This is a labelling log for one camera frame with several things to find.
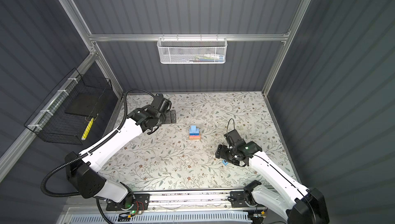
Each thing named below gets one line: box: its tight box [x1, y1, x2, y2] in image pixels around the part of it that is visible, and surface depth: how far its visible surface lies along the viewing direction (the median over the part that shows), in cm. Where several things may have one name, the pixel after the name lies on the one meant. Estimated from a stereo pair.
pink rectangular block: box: [189, 135, 201, 140], surface depth 96 cm
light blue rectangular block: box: [189, 128, 201, 134], surface depth 93 cm
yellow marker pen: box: [80, 117, 95, 141], surface depth 70 cm
